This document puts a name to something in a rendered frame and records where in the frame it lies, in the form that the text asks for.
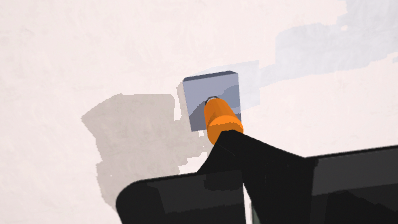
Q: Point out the grey square block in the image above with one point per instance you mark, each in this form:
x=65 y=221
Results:
x=199 y=89

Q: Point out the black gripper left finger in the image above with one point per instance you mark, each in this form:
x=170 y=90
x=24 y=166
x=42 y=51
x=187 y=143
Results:
x=212 y=195

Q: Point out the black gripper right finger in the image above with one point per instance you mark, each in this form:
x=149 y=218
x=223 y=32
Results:
x=286 y=188

